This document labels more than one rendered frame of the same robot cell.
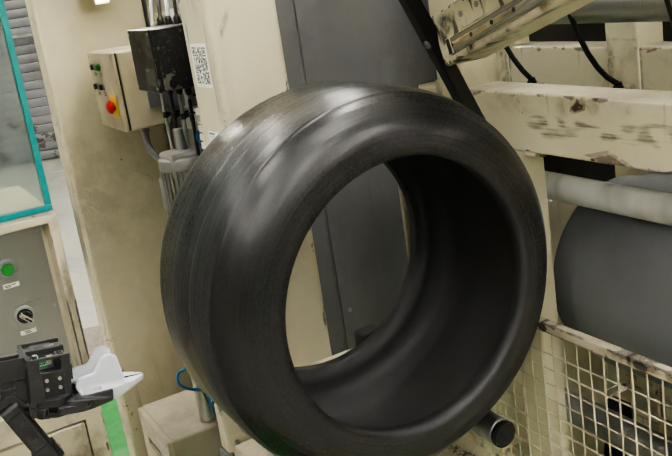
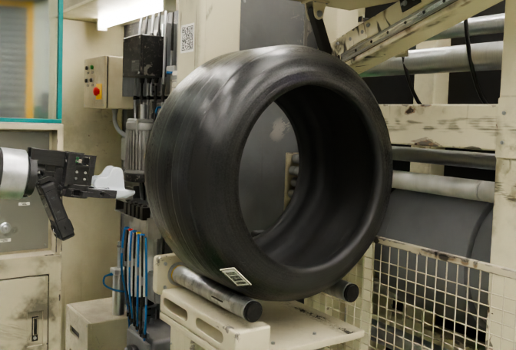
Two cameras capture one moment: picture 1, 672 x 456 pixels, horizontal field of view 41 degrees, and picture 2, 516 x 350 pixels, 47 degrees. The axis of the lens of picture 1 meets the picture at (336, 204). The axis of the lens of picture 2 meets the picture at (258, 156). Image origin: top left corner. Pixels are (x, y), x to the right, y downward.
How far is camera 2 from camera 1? 0.40 m
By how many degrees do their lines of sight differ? 13
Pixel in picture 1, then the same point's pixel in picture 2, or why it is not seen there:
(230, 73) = (206, 43)
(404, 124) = (326, 66)
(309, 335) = not seen: hidden behind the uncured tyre
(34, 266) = not seen: hidden behind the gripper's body
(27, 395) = (61, 179)
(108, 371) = (116, 179)
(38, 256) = not seen: hidden behind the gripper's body
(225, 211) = (212, 90)
